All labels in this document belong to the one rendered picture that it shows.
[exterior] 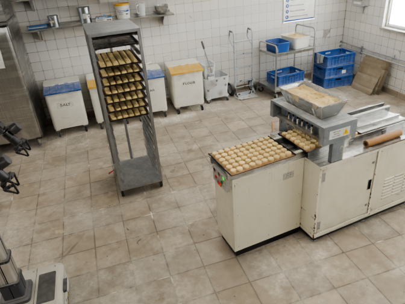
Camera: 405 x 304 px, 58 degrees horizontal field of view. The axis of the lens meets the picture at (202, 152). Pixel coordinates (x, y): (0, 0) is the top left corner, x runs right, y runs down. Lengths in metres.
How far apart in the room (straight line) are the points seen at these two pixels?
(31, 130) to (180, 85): 2.35
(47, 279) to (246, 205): 1.66
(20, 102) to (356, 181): 4.40
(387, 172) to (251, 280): 1.59
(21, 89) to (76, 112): 0.86
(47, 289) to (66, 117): 3.39
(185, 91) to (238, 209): 3.41
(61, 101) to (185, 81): 1.93
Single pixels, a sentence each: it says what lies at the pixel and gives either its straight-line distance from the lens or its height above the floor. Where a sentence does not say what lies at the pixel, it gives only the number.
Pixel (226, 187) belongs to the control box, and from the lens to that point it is 2.92.
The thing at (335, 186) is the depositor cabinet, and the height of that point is 0.59.
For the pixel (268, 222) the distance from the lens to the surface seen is 3.33.
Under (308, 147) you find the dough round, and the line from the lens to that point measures 3.15.
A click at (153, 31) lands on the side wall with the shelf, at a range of 6.44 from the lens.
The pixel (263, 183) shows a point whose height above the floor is 0.72.
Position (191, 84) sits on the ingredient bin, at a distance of 6.09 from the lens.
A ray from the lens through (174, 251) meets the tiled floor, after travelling 3.50.
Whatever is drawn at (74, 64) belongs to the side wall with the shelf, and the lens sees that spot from 6.43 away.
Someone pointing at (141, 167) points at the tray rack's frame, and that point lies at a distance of 4.52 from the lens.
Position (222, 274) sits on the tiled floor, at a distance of 3.27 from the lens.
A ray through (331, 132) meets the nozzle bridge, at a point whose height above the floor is 1.13.
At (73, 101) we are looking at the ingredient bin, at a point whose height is 0.54.
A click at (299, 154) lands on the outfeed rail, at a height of 0.88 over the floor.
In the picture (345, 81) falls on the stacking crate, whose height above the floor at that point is 0.08.
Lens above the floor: 2.42
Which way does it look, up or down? 29 degrees down
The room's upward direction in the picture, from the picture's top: 5 degrees counter-clockwise
